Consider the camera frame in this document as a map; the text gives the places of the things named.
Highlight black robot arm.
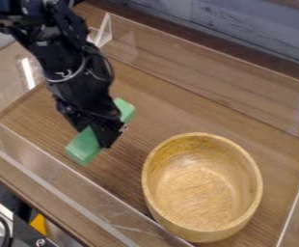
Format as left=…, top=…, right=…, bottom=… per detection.
left=0, top=0, right=124, bottom=149

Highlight clear acrylic corner bracket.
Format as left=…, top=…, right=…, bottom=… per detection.
left=88, top=14, right=112, bottom=47

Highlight clear acrylic barrier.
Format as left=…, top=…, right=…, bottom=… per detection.
left=0, top=123, right=194, bottom=247

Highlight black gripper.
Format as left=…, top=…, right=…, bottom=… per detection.
left=47, top=61, right=126, bottom=149

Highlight yellow tag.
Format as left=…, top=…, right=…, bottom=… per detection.
left=31, top=214, right=48, bottom=235

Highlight brown wooden bowl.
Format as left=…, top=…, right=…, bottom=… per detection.
left=142, top=132, right=263, bottom=243

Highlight green rectangular block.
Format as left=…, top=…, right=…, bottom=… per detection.
left=66, top=97, right=136, bottom=166

